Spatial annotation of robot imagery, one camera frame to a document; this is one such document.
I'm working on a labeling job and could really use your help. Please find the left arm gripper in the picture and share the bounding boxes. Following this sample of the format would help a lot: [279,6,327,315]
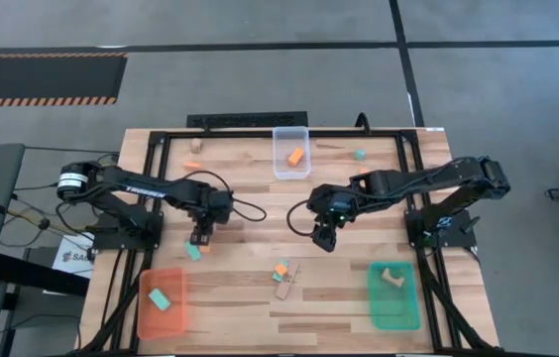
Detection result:
[187,183,235,248]

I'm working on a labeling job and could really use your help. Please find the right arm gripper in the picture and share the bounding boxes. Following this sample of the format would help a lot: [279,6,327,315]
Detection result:
[307,184,360,253]

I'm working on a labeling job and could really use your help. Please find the natural wood arch block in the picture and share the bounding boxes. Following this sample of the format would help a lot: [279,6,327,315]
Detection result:
[381,267,406,290]

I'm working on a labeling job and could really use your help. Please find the orange and teal small blocks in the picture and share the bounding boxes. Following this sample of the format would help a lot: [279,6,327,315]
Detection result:
[272,259,290,284]

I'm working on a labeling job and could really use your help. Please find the flat natural wood plank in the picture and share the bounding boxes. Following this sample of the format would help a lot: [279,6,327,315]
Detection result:
[274,261,301,300]

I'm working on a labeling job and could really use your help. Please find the clear plastic bin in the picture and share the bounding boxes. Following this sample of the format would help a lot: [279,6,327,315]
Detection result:
[272,125,312,180]

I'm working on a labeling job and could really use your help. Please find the orange plastic bin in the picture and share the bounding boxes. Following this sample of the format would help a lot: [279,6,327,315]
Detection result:
[137,268,189,341]

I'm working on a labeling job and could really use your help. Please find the green plastic bin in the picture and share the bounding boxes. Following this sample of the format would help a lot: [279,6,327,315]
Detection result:
[367,261,422,332]

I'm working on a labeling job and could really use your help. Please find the black slotted floor grille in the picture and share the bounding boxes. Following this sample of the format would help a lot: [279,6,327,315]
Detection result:
[185,111,309,129]

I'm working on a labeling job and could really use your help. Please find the white printed paper sheet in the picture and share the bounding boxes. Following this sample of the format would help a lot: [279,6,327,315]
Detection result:
[53,232,95,279]

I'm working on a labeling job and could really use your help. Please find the black hazard striped mat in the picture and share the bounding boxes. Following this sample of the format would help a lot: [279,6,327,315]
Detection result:
[0,52,129,108]

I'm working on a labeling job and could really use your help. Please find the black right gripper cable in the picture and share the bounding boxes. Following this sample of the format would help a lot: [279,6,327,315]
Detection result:
[286,199,320,237]

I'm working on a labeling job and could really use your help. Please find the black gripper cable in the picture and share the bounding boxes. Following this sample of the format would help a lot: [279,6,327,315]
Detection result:
[286,199,320,237]
[182,170,268,223]

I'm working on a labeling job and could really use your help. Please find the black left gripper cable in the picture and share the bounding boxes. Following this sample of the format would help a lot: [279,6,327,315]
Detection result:
[182,170,268,223]

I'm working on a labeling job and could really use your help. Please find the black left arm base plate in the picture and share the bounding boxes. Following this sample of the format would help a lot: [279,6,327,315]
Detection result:
[91,210,165,251]

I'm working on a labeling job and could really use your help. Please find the black aluminium table frame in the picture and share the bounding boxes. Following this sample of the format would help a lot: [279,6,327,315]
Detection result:
[75,129,503,356]

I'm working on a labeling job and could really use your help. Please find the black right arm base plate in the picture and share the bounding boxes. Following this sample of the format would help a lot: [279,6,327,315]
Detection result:
[404,208,479,249]

